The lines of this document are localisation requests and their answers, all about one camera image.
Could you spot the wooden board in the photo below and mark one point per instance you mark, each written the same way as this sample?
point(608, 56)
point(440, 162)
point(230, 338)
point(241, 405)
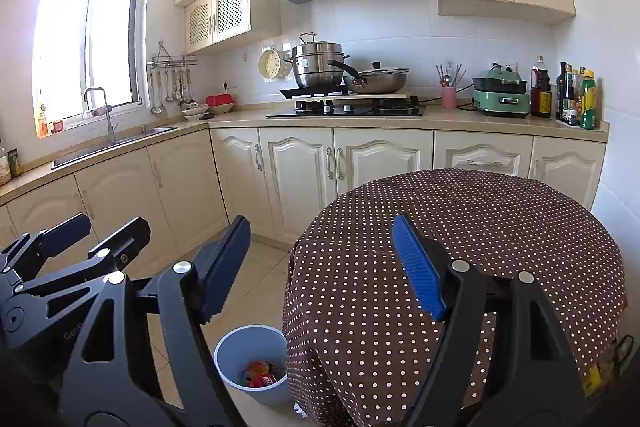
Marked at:
point(360, 98)

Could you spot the white dish with rim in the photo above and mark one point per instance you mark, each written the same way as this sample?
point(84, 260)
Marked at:
point(221, 109)

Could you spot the amber oil bottle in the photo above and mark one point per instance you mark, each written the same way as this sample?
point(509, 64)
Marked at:
point(580, 84)

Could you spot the steel kitchen faucet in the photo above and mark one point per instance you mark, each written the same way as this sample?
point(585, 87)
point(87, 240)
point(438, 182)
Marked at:
point(107, 122)

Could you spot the steel steamer pot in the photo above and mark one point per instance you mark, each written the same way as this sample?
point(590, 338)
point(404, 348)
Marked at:
point(320, 69)

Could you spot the white fringed undercloth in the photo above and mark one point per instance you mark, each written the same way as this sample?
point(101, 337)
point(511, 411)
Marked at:
point(300, 410)

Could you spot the light blue plastic bin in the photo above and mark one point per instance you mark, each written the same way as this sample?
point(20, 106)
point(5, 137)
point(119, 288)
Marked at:
point(232, 352)

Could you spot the hanging steel ladle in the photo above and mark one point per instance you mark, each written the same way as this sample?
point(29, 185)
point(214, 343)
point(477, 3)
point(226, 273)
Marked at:
point(156, 109)

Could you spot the dark sauce bottle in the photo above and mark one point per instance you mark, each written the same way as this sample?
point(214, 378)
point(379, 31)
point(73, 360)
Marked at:
point(571, 104)

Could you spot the yellow bag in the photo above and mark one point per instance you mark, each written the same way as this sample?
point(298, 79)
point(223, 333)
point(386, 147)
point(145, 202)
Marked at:
point(597, 377)

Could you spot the white perforated steamer plate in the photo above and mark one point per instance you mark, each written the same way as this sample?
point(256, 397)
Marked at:
point(272, 64)

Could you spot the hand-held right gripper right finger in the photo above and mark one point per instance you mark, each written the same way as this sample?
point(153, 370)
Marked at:
point(417, 267)

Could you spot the pink utensil holder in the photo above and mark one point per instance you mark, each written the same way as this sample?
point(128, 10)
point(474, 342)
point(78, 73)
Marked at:
point(448, 98)

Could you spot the stacked white bowls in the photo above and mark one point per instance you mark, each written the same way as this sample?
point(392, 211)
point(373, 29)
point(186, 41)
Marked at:
point(195, 112)

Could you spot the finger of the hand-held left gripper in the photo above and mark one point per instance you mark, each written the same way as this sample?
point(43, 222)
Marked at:
point(65, 229)
point(122, 241)

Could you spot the steel wok with lid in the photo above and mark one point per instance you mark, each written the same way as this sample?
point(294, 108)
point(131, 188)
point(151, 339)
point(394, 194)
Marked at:
point(380, 81)

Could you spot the small cream lattice door cabinet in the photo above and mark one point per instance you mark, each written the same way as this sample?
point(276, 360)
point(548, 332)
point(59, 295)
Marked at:
point(225, 12)

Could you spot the hanging steel spoon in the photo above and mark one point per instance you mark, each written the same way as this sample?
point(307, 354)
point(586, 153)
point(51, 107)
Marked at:
point(170, 94)

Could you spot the wall socket with plug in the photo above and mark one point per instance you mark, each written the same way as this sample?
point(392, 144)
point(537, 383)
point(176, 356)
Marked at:
point(502, 66)

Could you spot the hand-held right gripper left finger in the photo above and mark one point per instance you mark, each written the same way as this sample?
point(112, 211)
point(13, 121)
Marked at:
point(225, 267)

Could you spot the red food box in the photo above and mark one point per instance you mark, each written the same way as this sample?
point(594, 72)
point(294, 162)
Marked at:
point(220, 99)

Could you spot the dark green packet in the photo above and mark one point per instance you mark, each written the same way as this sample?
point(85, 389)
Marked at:
point(14, 163)

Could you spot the black glass gas stove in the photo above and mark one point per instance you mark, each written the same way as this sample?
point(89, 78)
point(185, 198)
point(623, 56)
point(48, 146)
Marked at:
point(345, 111)

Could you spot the small brown jar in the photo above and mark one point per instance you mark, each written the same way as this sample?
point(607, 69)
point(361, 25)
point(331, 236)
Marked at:
point(56, 126)

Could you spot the steel wall utensil rack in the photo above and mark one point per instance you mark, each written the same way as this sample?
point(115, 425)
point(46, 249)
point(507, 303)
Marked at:
point(172, 63)

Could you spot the hanging steel spatula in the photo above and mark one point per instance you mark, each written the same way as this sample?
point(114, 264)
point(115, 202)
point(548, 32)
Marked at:
point(185, 92)

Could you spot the sliding kitchen window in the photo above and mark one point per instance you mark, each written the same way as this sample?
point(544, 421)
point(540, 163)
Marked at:
point(70, 32)

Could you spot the green bottle yellow cap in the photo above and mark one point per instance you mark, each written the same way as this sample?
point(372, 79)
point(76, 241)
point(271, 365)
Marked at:
point(589, 107)

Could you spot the brown polka dot tablecloth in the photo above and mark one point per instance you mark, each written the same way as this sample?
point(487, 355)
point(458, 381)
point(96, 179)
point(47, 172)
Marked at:
point(500, 217)

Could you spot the tall dark glass bottle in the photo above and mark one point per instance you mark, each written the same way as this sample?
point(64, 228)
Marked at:
point(562, 92)

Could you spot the green electric cooker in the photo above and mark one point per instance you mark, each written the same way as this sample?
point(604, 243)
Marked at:
point(501, 99)

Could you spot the steel kitchen sink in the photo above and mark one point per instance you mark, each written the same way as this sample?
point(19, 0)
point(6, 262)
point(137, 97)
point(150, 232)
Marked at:
point(115, 143)

